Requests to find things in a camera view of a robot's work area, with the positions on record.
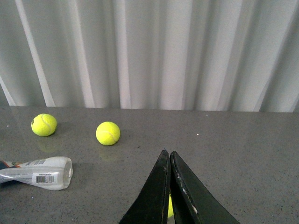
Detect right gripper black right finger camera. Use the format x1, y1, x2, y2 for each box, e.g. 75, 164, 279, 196
170, 151, 239, 224

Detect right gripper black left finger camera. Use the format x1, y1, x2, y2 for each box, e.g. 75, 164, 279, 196
119, 150, 171, 224

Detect yellow tennis ball with logo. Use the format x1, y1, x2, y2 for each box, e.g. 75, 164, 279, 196
31, 113, 57, 137

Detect clear tennis ball can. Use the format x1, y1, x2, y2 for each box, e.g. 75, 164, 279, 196
0, 156, 73, 190

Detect far right yellow tennis ball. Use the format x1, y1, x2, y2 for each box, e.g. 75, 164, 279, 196
95, 121, 121, 146

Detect tennis ball between closed fingers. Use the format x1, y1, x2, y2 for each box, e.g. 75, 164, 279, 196
168, 195, 174, 218

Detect white pleated curtain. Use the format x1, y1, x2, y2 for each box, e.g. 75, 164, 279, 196
0, 0, 299, 112

